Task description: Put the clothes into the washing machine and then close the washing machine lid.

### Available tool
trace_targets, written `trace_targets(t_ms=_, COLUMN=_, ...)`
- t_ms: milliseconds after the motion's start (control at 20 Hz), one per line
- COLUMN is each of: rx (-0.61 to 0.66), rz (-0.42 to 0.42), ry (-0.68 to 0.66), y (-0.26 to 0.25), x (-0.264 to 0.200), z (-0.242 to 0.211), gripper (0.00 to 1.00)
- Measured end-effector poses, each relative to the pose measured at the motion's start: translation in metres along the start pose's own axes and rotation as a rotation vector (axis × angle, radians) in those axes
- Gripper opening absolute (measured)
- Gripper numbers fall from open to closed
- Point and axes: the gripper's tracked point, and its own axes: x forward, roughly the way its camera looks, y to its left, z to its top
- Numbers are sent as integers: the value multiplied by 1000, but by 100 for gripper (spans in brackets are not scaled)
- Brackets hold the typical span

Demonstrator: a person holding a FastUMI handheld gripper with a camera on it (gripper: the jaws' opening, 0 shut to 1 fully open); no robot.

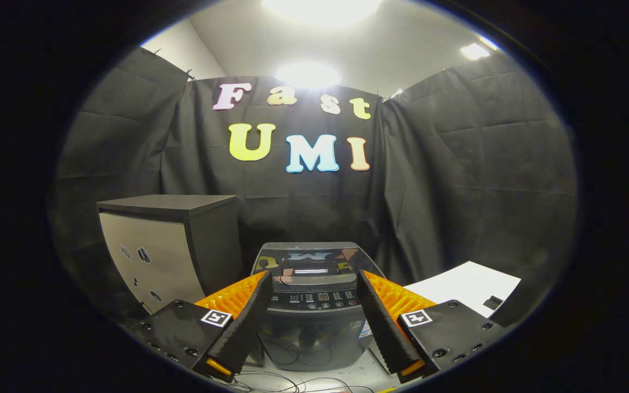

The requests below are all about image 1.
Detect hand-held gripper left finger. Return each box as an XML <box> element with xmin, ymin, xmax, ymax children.
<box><xmin>129</xmin><ymin>270</ymin><xmax>272</xmax><ymax>382</ymax></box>

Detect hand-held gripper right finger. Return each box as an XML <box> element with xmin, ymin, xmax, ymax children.
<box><xmin>357</xmin><ymin>269</ymin><xmax>506</xmax><ymax>384</ymax></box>

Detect grey washing machine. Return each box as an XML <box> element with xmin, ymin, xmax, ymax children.
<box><xmin>250</xmin><ymin>242</ymin><xmax>387</xmax><ymax>373</ymax></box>

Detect white board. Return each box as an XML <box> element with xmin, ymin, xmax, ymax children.
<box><xmin>403</xmin><ymin>261</ymin><xmax>521</xmax><ymax>318</ymax></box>

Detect grey cabinet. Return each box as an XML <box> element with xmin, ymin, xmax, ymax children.
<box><xmin>96</xmin><ymin>194</ymin><xmax>245</xmax><ymax>318</ymax></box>

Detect black backdrop cloth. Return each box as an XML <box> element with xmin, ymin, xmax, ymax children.
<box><xmin>52</xmin><ymin>46</ymin><xmax>578</xmax><ymax>328</ymax></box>

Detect thin black cables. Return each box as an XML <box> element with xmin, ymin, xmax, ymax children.
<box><xmin>222</xmin><ymin>338</ymin><xmax>376</xmax><ymax>393</ymax></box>

